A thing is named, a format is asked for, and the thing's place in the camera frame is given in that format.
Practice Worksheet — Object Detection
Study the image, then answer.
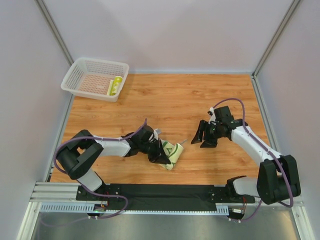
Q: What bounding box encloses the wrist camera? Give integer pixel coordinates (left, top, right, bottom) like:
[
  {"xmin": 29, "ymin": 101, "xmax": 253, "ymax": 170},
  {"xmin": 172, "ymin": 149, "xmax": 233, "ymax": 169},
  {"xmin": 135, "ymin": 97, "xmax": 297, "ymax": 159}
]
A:
[
  {"xmin": 213, "ymin": 106, "xmax": 235, "ymax": 123},
  {"xmin": 148, "ymin": 128, "xmax": 162, "ymax": 142}
]

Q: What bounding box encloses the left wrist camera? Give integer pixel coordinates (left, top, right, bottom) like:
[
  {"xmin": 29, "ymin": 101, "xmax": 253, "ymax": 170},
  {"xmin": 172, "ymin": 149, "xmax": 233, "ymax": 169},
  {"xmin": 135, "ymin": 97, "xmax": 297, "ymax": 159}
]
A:
[{"xmin": 148, "ymin": 128, "xmax": 162, "ymax": 142}]

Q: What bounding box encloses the grey slotted cable duct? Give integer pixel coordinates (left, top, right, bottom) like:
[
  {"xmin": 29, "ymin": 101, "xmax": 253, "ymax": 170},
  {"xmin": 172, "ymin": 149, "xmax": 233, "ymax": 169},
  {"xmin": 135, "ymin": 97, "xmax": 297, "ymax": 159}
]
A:
[{"xmin": 39, "ymin": 202, "xmax": 229, "ymax": 216}]

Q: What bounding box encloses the dark green patterned towel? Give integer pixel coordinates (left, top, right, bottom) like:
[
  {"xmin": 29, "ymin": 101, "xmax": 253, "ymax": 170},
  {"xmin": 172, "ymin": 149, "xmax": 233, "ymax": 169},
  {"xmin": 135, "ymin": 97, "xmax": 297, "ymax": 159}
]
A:
[{"xmin": 159, "ymin": 139, "xmax": 184, "ymax": 171}]

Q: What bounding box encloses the white plastic mesh basket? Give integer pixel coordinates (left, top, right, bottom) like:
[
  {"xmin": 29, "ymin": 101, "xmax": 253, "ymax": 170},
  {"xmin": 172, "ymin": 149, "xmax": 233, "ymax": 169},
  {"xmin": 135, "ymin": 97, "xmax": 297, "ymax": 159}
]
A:
[{"xmin": 60, "ymin": 57, "xmax": 130, "ymax": 103}]

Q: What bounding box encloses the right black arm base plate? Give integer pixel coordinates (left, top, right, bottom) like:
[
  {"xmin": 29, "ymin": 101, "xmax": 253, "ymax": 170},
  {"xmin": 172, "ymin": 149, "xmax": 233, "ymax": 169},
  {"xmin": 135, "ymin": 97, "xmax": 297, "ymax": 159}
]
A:
[{"xmin": 208, "ymin": 186, "xmax": 256, "ymax": 204}]

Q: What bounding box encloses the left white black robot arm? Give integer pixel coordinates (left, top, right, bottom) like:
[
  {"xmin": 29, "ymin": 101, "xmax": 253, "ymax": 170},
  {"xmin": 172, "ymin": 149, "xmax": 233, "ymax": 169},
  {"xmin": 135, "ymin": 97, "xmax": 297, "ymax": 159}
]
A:
[{"xmin": 54, "ymin": 123, "xmax": 172, "ymax": 192}]

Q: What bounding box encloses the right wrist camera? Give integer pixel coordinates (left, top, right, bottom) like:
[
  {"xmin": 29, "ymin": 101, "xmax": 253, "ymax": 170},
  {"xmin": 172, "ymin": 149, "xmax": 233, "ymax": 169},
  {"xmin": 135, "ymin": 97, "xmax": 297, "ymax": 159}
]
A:
[{"xmin": 213, "ymin": 106, "xmax": 235, "ymax": 123}]

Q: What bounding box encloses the aluminium front rail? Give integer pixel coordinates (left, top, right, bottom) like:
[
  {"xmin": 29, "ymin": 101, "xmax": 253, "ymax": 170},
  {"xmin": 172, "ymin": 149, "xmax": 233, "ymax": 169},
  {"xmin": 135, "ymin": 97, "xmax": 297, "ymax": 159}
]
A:
[{"xmin": 29, "ymin": 181, "xmax": 305, "ymax": 206}]

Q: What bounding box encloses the yellow-green crocodile towel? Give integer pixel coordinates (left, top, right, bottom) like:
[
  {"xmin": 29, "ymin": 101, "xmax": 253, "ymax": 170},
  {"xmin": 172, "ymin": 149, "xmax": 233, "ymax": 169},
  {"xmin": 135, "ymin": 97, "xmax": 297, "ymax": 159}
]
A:
[{"xmin": 107, "ymin": 76, "xmax": 123, "ymax": 96}]

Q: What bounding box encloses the black cloth strip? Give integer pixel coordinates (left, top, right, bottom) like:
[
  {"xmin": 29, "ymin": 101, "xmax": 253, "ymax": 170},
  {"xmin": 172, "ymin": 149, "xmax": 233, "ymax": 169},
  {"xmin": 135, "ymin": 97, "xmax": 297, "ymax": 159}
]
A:
[{"xmin": 106, "ymin": 183, "xmax": 217, "ymax": 212}]

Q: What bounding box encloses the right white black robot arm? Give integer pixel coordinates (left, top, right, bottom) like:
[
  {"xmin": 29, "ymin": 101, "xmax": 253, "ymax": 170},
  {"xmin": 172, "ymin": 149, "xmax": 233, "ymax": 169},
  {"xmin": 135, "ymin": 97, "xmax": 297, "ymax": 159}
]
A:
[{"xmin": 191, "ymin": 119, "xmax": 301, "ymax": 207}]

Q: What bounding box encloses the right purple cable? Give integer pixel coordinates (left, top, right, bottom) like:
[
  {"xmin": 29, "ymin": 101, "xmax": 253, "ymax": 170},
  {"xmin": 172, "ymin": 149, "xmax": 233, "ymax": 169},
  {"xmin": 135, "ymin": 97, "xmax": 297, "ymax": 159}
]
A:
[{"xmin": 209, "ymin": 97, "xmax": 295, "ymax": 224}]

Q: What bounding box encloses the right aluminium frame post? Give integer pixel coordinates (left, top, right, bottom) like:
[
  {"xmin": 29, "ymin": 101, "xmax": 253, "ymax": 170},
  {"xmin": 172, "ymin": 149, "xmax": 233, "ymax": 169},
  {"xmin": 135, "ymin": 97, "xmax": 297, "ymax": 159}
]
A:
[{"xmin": 251, "ymin": 0, "xmax": 302, "ymax": 79}]

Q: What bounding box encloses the aluminium frame post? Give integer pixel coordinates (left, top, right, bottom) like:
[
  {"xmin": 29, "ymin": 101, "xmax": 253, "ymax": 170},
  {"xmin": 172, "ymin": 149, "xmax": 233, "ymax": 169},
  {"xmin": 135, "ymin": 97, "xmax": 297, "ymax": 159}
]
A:
[
  {"xmin": 251, "ymin": 0, "xmax": 302, "ymax": 79},
  {"xmin": 34, "ymin": 0, "xmax": 74, "ymax": 66}
]

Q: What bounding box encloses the left aluminium frame post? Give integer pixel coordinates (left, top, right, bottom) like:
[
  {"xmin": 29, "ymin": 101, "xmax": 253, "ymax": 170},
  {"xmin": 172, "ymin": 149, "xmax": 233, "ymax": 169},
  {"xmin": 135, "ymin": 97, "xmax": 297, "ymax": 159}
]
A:
[{"xmin": 34, "ymin": 0, "xmax": 74, "ymax": 66}]

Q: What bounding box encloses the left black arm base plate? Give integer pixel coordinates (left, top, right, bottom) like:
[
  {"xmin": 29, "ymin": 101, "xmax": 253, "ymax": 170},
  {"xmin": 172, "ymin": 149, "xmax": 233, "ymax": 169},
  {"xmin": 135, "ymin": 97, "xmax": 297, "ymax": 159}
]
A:
[{"xmin": 75, "ymin": 184, "xmax": 124, "ymax": 202}]

